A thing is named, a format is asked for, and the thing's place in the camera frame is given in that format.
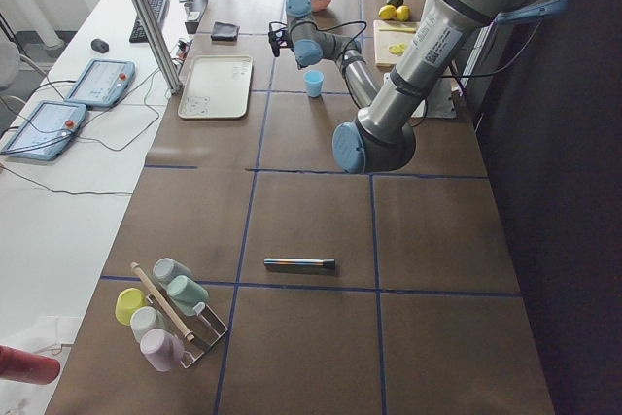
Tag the lemon slices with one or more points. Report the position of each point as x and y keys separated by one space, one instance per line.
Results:
x=397 y=49

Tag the yellow lemon left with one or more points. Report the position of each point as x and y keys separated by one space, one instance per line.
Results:
x=387 y=12

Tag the black computer mouse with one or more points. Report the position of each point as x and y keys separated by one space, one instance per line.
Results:
x=99 y=45

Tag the blue teach pendant far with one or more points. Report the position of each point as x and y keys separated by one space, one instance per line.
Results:
x=102 y=84

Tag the white post base plate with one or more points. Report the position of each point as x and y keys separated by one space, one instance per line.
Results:
x=439 y=101

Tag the green cup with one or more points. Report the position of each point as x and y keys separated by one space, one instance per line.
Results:
x=186 y=294

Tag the yellow lemon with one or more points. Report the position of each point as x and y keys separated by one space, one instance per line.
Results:
x=387 y=12
x=403 y=13

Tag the steel muddler black tip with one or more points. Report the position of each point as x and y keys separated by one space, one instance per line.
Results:
x=291 y=264

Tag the red bottle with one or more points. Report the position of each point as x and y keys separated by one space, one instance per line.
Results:
x=26 y=367

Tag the wooden cutting board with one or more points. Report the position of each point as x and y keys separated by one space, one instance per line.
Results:
x=383 y=39

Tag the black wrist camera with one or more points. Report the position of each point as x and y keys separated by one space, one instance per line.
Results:
x=278 y=37

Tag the blue teach pendant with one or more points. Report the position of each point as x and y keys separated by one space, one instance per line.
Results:
x=102 y=84
x=47 y=131

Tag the yellow lemon right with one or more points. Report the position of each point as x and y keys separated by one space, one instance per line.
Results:
x=403 y=13

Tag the metal cup rack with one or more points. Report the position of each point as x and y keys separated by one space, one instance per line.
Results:
x=209 y=330

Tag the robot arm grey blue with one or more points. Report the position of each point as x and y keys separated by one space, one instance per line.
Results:
x=380 y=138

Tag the grey cup top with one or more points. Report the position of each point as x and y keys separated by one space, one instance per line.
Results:
x=167 y=269

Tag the pink cup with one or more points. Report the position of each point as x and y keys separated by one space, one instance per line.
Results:
x=162 y=349

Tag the white cup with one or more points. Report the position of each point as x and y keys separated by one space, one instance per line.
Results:
x=145 y=319

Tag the grey folded cloth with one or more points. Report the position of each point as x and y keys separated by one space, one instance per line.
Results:
x=224 y=32

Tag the yellow cup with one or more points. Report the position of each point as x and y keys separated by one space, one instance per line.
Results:
x=128 y=302

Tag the blue plastic cup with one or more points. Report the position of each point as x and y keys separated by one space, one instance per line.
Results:
x=313 y=80

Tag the wooden rolling stick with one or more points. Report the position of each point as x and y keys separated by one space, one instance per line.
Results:
x=162 y=301

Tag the aluminium frame post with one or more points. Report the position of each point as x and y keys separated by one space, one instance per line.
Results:
x=157 y=45

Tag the green avocado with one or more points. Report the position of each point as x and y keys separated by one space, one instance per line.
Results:
x=395 y=3

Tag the blue teach pendant near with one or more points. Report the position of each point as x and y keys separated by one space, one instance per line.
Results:
x=47 y=131

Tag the beige bear tray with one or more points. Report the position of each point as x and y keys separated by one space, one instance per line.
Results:
x=217 y=88

